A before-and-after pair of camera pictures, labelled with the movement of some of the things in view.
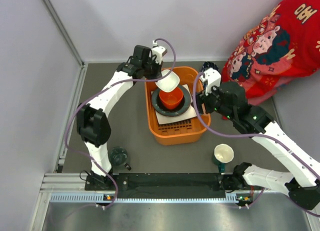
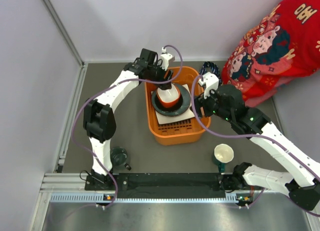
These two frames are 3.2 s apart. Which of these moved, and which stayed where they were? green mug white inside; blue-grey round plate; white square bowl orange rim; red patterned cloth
Moved: white square bowl orange rim
Stayed: blue-grey round plate; red patterned cloth; green mug white inside
